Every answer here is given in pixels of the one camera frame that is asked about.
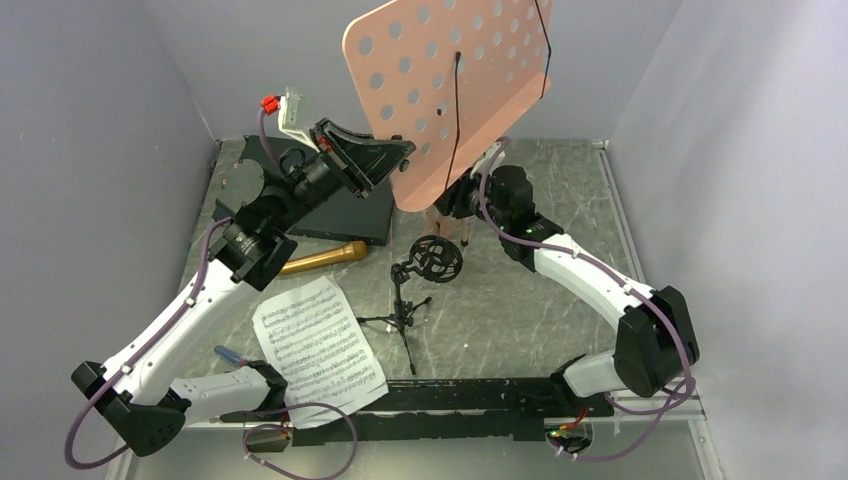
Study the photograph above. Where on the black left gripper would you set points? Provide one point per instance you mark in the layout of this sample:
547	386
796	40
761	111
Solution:
360	161

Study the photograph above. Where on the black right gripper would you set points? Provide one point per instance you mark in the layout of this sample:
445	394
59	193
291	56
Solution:
453	197

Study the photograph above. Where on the pink perforated music stand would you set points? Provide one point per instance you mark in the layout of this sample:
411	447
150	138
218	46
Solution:
451	77

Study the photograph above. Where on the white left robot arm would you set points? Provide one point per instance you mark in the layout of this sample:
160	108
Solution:
139	391

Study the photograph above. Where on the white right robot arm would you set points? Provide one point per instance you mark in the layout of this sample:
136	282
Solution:
654	338

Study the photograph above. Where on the black flat equipment box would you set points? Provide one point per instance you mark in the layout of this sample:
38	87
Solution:
343	217

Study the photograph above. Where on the gold microphone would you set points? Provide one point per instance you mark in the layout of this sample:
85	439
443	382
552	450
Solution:
349	252

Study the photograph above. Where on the printed sheet music page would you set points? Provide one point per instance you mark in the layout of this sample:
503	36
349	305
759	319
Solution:
310	335

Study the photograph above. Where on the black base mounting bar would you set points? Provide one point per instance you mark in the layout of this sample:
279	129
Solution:
518	408

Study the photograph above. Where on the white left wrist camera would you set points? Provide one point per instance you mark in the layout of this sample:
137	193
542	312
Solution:
286	106

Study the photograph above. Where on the aluminium front rail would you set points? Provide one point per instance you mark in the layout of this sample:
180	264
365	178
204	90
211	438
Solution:
662	407

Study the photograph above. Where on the aluminium rail right edge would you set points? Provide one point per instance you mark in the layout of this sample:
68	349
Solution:
698	425

